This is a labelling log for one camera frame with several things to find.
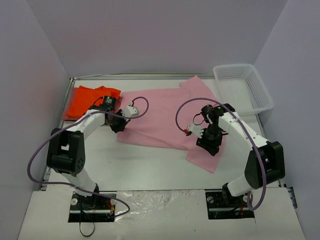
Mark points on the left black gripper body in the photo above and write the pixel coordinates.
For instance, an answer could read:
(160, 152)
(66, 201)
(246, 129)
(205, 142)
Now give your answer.
(119, 123)

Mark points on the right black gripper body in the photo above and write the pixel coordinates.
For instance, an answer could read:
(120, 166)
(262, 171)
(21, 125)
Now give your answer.
(208, 144)

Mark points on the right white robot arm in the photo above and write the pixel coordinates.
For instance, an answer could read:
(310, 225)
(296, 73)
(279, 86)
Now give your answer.
(265, 159)

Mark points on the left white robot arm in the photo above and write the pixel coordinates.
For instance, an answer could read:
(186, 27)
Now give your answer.
(66, 151)

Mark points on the folded orange t shirt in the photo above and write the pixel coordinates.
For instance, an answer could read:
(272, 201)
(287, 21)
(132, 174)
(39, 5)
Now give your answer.
(87, 100)

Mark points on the white plastic basket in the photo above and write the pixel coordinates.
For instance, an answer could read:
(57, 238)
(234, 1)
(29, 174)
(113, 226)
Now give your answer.
(241, 86)

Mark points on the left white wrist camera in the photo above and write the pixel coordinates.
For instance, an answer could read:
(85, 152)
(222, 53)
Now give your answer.
(130, 111)

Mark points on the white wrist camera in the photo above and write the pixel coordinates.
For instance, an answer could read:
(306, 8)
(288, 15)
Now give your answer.
(130, 111)
(196, 130)

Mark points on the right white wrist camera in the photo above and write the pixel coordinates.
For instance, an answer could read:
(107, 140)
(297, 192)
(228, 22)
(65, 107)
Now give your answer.
(196, 130)

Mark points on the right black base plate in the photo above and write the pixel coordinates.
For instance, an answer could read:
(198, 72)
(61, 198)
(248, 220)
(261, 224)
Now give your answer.
(218, 209)

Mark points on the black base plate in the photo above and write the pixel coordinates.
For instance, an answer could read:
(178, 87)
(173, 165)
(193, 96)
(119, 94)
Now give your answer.
(94, 209)
(218, 209)

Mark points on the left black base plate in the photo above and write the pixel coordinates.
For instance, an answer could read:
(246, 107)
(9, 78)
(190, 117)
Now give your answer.
(94, 209)

